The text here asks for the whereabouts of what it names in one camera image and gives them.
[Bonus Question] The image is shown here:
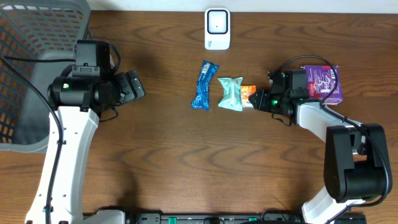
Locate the orange tissue pocket pack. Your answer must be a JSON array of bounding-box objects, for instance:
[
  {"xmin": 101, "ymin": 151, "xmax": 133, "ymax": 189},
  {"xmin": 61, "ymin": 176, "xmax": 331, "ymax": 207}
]
[{"xmin": 241, "ymin": 85, "xmax": 257, "ymax": 108}]

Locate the purple red tissue pack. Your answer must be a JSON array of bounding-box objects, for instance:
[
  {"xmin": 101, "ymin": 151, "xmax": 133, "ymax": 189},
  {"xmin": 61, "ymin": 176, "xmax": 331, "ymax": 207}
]
[{"xmin": 302, "ymin": 65, "xmax": 343, "ymax": 105}]

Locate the teal packet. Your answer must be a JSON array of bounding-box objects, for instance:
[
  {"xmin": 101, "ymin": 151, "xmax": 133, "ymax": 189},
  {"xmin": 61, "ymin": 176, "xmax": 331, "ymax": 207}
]
[{"xmin": 218, "ymin": 77, "xmax": 243, "ymax": 111}]

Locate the blue snack bar wrapper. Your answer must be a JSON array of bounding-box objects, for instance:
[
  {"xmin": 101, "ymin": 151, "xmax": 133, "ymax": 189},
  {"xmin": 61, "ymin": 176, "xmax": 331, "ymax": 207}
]
[{"xmin": 191, "ymin": 60, "xmax": 220, "ymax": 111}]

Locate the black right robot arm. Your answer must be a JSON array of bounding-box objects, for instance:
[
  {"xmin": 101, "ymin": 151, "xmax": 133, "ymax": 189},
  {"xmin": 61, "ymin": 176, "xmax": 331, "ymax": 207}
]
[{"xmin": 249, "ymin": 90, "xmax": 392, "ymax": 223}]

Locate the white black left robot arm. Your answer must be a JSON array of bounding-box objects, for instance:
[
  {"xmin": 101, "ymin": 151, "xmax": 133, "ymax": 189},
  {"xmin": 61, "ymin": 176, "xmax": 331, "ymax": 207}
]
[{"xmin": 25, "ymin": 70, "xmax": 145, "ymax": 223}]

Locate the white barcode scanner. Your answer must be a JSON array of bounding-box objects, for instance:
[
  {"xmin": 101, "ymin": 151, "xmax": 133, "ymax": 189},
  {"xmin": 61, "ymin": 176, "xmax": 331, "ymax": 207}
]
[{"xmin": 205, "ymin": 7, "xmax": 231, "ymax": 50}]

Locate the dark grey plastic basket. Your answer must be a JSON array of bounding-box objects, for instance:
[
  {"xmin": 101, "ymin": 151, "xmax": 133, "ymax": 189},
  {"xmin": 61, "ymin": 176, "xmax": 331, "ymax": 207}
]
[{"xmin": 1, "ymin": 0, "xmax": 92, "ymax": 153}]

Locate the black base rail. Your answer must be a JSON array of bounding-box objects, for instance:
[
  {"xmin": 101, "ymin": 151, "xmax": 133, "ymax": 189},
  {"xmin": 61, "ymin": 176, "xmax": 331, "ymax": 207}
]
[{"xmin": 83, "ymin": 212, "xmax": 368, "ymax": 224}]

